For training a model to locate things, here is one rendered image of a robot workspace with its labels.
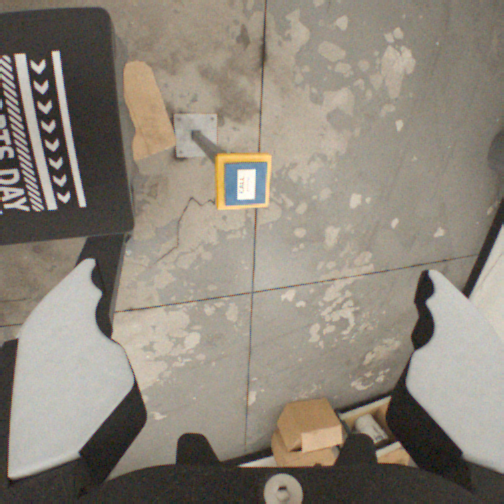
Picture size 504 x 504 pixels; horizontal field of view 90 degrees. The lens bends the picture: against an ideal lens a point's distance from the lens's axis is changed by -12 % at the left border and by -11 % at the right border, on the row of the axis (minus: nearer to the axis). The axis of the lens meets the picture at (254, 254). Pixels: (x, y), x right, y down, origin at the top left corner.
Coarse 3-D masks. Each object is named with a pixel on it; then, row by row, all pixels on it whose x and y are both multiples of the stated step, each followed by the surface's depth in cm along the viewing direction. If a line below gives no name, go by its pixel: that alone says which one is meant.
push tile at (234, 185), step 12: (228, 168) 62; (240, 168) 63; (252, 168) 64; (264, 168) 64; (228, 180) 63; (240, 180) 64; (252, 180) 65; (264, 180) 66; (228, 192) 65; (240, 192) 65; (252, 192) 66; (264, 192) 67; (228, 204) 66; (240, 204) 67; (252, 204) 68
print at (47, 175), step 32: (0, 64) 41; (32, 64) 43; (0, 96) 44; (32, 96) 46; (64, 96) 47; (0, 128) 46; (32, 128) 48; (64, 128) 50; (0, 160) 49; (32, 160) 51; (64, 160) 53; (0, 192) 51; (32, 192) 53; (64, 192) 56
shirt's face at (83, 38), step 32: (0, 32) 39; (32, 32) 41; (64, 32) 42; (96, 32) 44; (64, 64) 45; (96, 64) 47; (96, 96) 49; (96, 128) 52; (96, 160) 55; (96, 192) 58; (0, 224) 54; (32, 224) 56; (64, 224) 59; (96, 224) 61; (128, 224) 63
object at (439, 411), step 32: (416, 288) 12; (448, 288) 9; (448, 320) 8; (480, 320) 8; (416, 352) 7; (448, 352) 7; (480, 352) 7; (416, 384) 6; (448, 384) 6; (480, 384) 6; (416, 416) 6; (448, 416) 5; (480, 416) 5; (416, 448) 6; (448, 448) 5; (480, 448) 5
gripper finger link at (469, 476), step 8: (456, 464) 5; (464, 464) 4; (472, 464) 4; (448, 472) 5; (456, 472) 5; (464, 472) 4; (472, 472) 4; (480, 472) 4; (488, 472) 4; (456, 480) 5; (464, 480) 4; (472, 480) 4; (480, 480) 4; (488, 480) 4; (496, 480) 4; (464, 488) 4; (472, 488) 4; (480, 488) 4; (488, 488) 4; (496, 488) 4; (480, 496) 4; (488, 496) 4; (496, 496) 4
